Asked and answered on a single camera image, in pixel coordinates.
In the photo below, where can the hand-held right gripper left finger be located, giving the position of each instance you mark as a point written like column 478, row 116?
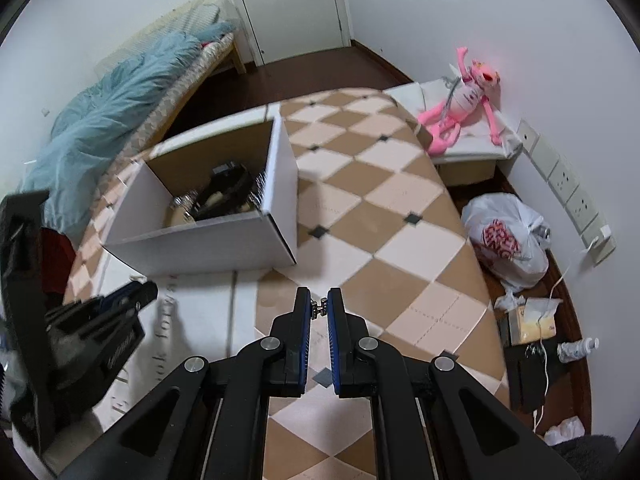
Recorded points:
column 304, row 345

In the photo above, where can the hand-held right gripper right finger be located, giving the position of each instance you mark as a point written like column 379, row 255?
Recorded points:
column 334, row 345

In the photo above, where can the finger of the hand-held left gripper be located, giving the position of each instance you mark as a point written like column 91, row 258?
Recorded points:
column 120, row 297
column 110, row 350

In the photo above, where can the silver charm cluster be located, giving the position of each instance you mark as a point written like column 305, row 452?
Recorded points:
column 319, row 308

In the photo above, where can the white cardboard box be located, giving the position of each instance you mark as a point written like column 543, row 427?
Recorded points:
column 210, row 245

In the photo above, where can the black fitness band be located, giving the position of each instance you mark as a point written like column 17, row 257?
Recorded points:
column 235, row 185

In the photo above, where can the red cloth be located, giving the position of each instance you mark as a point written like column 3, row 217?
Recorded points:
column 55, row 255

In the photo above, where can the checkered tablecloth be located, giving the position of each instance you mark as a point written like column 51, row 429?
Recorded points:
column 390, row 195

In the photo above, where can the white plastic bag red print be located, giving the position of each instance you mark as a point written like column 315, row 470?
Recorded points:
column 505, row 245

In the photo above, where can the black bag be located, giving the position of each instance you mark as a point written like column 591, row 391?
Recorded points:
column 532, row 380

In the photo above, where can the yellow tissue pack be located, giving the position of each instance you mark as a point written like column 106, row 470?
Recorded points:
column 535, row 322

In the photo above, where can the brown cardboard box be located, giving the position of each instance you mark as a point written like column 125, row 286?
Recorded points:
column 467, row 172

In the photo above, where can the wooden bed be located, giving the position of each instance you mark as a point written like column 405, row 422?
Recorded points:
column 190, row 75

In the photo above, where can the small white bottle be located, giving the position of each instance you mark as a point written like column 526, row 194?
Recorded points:
column 577, row 350

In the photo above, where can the crumpled white tissue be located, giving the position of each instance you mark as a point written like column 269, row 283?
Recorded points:
column 565, row 429

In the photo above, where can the pink plush toy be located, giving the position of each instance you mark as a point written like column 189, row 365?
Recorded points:
column 457, row 105

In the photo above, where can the teal pillow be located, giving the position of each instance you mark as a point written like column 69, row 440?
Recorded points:
column 216, row 30

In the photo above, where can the white charger plug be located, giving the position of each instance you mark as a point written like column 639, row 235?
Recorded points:
column 604, row 232

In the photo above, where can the white door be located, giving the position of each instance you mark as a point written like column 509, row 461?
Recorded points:
column 290, row 5

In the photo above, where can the white wall socket strip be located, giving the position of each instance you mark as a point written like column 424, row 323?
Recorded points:
column 562, row 175

